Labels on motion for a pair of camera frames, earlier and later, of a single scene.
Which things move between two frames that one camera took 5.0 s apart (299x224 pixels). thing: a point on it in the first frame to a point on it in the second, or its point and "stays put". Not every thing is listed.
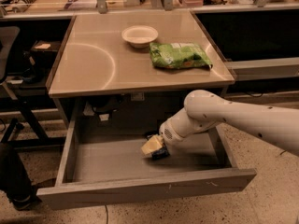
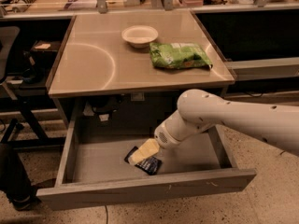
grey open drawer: x=104 y=164 stays put
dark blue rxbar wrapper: x=162 y=152 to x=150 y=166
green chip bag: x=173 y=55 stays put
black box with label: x=45 y=50 stays put
